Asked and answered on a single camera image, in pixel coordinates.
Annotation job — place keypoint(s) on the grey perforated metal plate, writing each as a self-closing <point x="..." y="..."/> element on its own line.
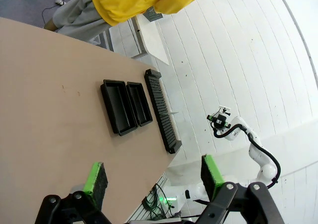
<point x="154" y="14"/>

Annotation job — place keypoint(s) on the large black plastic tray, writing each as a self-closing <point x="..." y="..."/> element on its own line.
<point x="119" y="109"/>

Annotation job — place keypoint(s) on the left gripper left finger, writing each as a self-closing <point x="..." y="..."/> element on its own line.
<point x="95" y="181"/>

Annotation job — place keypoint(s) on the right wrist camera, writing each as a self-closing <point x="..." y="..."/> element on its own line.
<point x="224" y="108"/>

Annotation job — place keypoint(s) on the small black plastic tray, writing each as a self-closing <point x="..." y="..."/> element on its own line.
<point x="139" y="104"/>

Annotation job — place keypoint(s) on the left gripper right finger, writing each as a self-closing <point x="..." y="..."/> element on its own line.
<point x="211" y="176"/>

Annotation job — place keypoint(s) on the black slotted board rack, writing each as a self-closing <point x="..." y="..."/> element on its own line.
<point x="162" y="114"/>

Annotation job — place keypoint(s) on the person's right forearm yellow sleeve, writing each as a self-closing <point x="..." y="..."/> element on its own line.
<point x="174" y="3"/>

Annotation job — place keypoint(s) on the white side table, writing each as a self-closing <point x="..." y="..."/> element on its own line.
<point x="154" y="42"/>

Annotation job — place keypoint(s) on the person in yellow hoodie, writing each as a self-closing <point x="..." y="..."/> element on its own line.
<point x="124" y="0"/>

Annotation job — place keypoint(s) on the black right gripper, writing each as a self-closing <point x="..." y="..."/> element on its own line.
<point x="219" y="121"/>

